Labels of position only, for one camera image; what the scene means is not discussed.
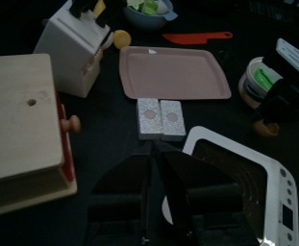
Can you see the small white scrap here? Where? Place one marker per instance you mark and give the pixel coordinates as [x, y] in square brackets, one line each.
[152, 51]

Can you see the grey speckled rice block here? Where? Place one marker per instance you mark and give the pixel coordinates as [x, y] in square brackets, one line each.
[150, 120]
[172, 120]

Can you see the yellow round toy piece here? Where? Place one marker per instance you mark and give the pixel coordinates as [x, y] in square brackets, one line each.
[122, 39]

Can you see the light blue bowl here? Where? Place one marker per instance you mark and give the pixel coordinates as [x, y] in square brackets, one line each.
[150, 18]

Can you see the green toy lettuce leaf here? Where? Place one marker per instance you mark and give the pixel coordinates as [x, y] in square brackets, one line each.
[148, 6]

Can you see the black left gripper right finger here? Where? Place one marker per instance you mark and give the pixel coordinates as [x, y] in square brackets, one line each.
[198, 185]

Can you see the white cup with green filling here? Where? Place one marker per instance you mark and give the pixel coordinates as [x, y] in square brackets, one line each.
[260, 78]

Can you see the white toy induction cooker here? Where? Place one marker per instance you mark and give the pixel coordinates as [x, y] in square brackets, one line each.
[279, 192]

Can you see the white toy toaster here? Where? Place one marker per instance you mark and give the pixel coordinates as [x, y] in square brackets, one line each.
[72, 54]

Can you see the pink rectangular tray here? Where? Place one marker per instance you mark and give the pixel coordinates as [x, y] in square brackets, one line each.
[172, 73]

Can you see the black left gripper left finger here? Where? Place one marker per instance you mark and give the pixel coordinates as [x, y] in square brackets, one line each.
[122, 185]

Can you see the orange toy knife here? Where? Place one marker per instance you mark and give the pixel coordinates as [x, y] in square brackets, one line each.
[194, 37]

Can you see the wooden box with red drawer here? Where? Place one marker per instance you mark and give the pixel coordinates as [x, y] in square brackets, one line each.
[23, 128]

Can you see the brown eggshell half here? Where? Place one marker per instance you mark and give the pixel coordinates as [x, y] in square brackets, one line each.
[266, 128]

